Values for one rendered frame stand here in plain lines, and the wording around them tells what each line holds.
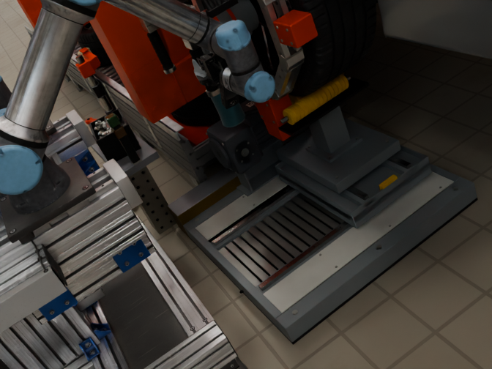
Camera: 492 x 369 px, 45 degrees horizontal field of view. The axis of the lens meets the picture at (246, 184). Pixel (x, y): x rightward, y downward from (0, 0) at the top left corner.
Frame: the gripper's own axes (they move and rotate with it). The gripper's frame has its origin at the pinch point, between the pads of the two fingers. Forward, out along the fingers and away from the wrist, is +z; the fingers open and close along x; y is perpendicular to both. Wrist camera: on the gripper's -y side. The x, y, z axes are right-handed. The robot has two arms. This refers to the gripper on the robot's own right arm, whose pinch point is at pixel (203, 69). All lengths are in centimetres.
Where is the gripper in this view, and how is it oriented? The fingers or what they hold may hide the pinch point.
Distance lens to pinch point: 172.8
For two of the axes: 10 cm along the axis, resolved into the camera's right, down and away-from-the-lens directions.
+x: -8.0, 5.5, -2.5
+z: -4.8, -3.4, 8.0
